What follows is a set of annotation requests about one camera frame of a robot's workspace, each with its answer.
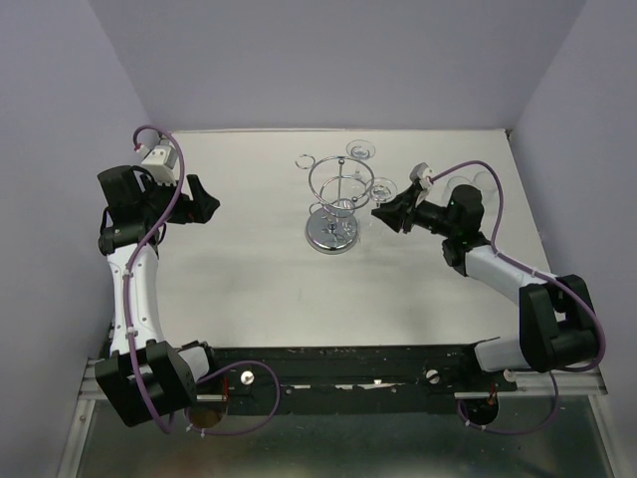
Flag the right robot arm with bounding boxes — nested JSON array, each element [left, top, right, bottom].
[[372, 183, 601, 390]]

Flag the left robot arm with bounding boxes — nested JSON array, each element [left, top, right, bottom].
[[96, 165, 221, 427]]

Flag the clear wine glass front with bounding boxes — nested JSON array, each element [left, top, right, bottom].
[[445, 175, 473, 194]]

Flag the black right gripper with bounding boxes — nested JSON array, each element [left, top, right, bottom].
[[371, 184, 457, 238]]

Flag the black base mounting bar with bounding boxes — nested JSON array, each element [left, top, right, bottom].
[[197, 345, 517, 416]]

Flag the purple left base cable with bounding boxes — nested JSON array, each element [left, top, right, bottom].
[[184, 360, 283, 439]]

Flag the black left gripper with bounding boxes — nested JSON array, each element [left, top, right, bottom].
[[140, 170, 220, 225]]

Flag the clear wine glass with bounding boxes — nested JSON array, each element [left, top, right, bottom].
[[473, 171, 498, 192], [445, 175, 473, 194], [367, 177, 398, 233], [345, 139, 376, 180]]

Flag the chrome wine glass rack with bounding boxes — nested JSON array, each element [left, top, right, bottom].
[[295, 154, 375, 255]]

